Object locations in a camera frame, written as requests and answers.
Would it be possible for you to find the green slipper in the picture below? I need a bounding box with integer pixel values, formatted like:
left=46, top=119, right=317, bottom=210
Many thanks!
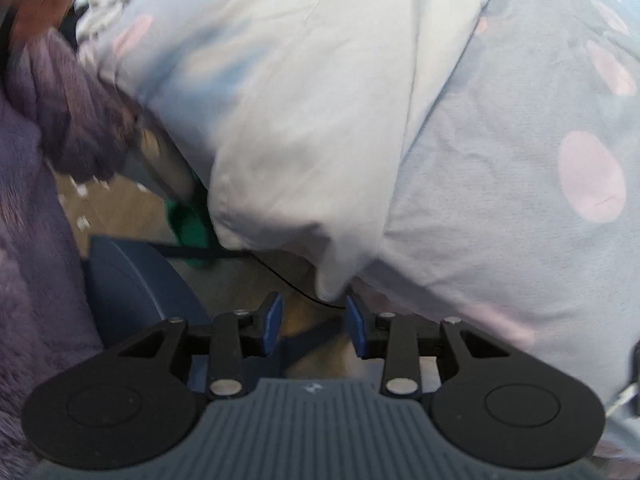
left=162, top=195, right=216, bottom=268

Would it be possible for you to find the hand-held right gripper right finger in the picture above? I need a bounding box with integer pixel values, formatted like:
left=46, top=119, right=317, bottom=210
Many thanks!
left=345, top=294, right=513, bottom=402

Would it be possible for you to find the white shirt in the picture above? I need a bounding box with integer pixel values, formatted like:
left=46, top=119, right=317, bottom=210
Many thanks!
left=150, top=0, right=511, bottom=306

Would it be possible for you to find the grey pink-dotted duvet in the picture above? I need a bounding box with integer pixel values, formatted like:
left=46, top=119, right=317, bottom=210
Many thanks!
left=75, top=0, right=640, bottom=461

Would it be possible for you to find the purple fleece robe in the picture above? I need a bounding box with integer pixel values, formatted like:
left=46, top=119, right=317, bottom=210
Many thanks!
left=0, top=85, right=106, bottom=480

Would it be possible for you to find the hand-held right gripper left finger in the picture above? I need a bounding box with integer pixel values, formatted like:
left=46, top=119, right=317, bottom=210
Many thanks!
left=117, top=291, right=283, bottom=402

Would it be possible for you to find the black cable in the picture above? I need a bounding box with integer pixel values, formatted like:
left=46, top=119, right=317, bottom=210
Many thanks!
left=155, top=240, right=348, bottom=311

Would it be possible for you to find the blue plastic object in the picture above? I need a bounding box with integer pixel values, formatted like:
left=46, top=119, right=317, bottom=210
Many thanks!
left=82, top=235, right=211, bottom=351

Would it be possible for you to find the person's leg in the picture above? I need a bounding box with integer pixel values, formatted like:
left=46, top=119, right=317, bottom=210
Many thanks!
left=135, top=125, right=211, bottom=211

